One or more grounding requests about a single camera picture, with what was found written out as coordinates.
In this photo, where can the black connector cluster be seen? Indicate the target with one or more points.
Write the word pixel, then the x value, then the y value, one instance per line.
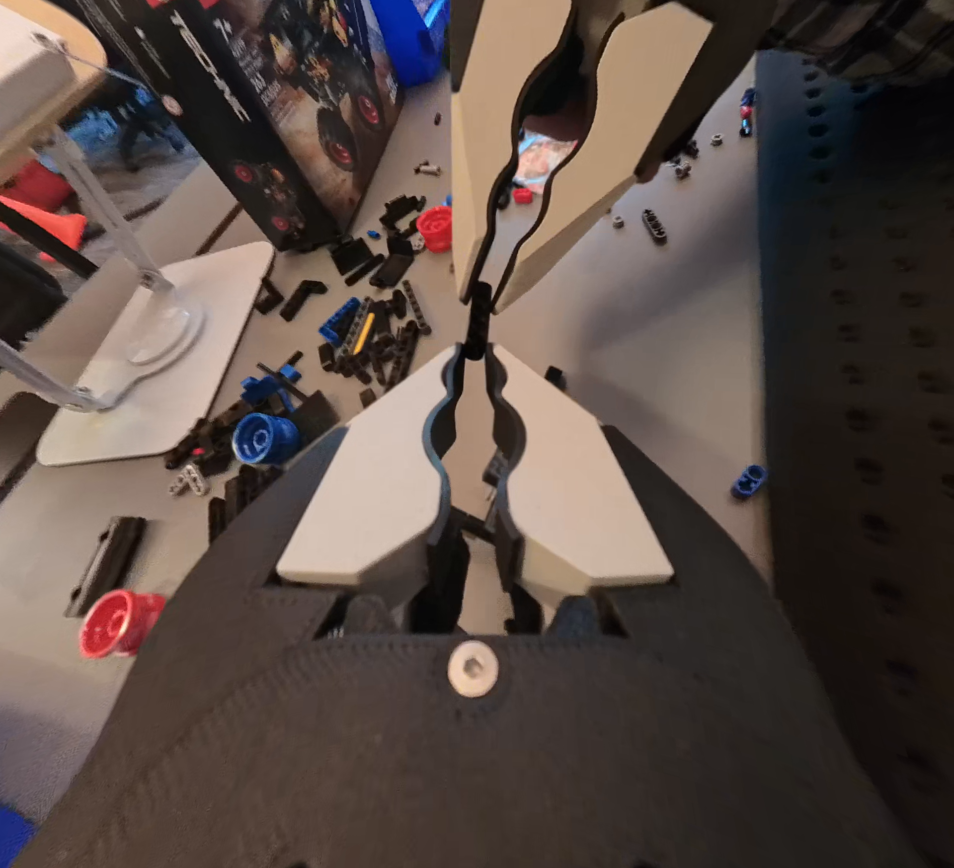
pixel 402 212

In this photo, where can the short black toy beam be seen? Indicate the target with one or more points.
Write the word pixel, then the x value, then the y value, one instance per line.
pixel 654 225

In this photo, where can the clear plastic parts bag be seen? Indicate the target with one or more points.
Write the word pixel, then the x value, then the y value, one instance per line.
pixel 548 154

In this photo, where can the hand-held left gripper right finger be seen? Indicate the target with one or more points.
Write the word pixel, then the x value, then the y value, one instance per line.
pixel 589 510

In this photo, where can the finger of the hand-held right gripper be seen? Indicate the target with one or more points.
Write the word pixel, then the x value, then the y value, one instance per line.
pixel 499 63
pixel 641 85

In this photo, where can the yellow toy axle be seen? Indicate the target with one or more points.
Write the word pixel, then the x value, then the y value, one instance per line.
pixel 361 339

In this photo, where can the black angled toy beam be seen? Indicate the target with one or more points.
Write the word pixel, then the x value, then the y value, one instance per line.
pixel 268 298
pixel 302 298

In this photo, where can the pile of black toy beams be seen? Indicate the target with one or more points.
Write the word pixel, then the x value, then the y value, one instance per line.
pixel 395 339

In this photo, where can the dark triangular toy panel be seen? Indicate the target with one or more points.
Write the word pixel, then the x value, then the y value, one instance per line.
pixel 313 417

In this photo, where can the crinkled plastic bag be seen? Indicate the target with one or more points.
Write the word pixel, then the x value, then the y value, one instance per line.
pixel 425 0

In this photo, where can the blue toy wheel hub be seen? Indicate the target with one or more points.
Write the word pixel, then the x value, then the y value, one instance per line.
pixel 261 438

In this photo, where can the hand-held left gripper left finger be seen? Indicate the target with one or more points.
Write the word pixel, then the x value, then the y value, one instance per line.
pixel 358 510

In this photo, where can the black square toy panel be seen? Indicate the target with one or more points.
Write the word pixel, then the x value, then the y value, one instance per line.
pixel 350 255

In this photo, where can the toy truck set box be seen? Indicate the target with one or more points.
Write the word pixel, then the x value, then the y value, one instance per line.
pixel 261 63

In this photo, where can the white book stand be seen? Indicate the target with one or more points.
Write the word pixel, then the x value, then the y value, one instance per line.
pixel 164 376

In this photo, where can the black office chair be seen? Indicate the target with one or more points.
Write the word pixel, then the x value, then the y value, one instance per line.
pixel 30 301

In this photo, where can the black panel with tab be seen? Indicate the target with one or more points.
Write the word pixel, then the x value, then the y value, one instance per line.
pixel 393 272

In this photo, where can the orange cone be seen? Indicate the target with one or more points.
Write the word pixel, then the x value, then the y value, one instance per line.
pixel 45 227

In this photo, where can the black toy beam with pins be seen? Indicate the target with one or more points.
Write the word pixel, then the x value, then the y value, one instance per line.
pixel 479 320

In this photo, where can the blue axle connector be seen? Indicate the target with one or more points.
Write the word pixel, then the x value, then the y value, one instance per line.
pixel 261 389

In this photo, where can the small blue connector brick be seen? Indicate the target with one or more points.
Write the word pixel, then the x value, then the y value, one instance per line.
pixel 749 480

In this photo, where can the red and blue pin cluster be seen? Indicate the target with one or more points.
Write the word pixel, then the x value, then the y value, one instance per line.
pixel 747 111

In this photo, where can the black curved toy panel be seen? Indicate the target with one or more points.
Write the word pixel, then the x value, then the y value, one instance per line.
pixel 104 562

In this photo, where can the black and blue frame assembly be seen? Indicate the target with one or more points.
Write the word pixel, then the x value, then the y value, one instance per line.
pixel 209 445

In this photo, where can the red toy wheel hub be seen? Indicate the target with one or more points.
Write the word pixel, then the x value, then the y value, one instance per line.
pixel 434 228
pixel 112 626

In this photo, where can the blue storage bin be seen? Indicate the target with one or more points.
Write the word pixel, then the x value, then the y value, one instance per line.
pixel 395 41

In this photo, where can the blue bin with white tag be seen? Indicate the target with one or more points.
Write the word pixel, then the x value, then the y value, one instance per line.
pixel 15 834

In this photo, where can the thin black toy axle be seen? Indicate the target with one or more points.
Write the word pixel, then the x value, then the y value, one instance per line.
pixel 279 377

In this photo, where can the white and black connector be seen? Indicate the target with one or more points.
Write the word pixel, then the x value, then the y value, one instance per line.
pixel 427 169

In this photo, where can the blue angled toy beam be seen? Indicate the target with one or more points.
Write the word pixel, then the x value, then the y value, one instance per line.
pixel 343 316

